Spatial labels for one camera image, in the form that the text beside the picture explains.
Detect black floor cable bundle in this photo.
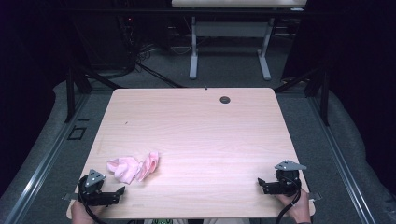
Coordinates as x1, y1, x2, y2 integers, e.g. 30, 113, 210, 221
102, 12, 188, 89

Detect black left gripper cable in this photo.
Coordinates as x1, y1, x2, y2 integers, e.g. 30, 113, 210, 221
78, 175, 108, 224

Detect aluminium floor rail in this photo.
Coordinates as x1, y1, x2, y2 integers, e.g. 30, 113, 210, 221
3, 92, 92, 224
307, 92, 377, 224

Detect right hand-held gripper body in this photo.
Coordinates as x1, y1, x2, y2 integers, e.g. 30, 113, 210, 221
266, 160, 307, 198

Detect power strip with red light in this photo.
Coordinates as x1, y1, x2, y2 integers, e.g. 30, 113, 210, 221
123, 15, 136, 41

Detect pink cloth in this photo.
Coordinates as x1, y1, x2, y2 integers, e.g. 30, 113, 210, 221
106, 151, 160, 185

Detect black metal frame stand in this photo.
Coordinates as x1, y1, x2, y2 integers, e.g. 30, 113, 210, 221
64, 59, 124, 124
274, 62, 332, 127

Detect person's left hand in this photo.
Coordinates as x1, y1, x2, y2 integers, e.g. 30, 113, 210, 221
70, 200, 106, 224

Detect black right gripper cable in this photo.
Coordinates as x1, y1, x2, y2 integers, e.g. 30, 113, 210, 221
274, 177, 303, 224

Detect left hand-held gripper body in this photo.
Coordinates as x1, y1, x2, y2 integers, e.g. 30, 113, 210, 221
78, 169, 110, 207

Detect person's right hand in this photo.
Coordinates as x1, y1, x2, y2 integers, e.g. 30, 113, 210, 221
275, 188, 312, 224

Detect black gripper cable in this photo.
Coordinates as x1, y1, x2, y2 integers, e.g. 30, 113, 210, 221
78, 175, 108, 224
274, 177, 303, 224

